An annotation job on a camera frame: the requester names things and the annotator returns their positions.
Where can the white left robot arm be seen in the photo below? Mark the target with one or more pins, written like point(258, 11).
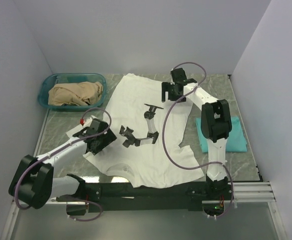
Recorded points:
point(34, 182)

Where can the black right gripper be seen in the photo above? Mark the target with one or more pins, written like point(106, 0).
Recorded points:
point(166, 87)

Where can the beige t-shirt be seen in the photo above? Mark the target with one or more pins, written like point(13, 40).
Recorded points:
point(75, 94)

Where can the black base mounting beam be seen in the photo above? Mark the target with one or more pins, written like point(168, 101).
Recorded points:
point(124, 197)

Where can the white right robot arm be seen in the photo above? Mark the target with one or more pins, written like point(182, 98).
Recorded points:
point(215, 118)

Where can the folded teal t-shirt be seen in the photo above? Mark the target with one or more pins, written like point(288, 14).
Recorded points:
point(236, 142)

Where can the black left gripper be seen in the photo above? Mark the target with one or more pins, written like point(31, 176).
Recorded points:
point(108, 139)

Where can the white printed t-shirt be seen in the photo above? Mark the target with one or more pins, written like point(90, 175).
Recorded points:
point(160, 165)

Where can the teal plastic basket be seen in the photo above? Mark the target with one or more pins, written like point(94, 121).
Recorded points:
point(70, 78)

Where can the aluminium rail frame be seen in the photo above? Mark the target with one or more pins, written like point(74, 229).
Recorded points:
point(255, 216)

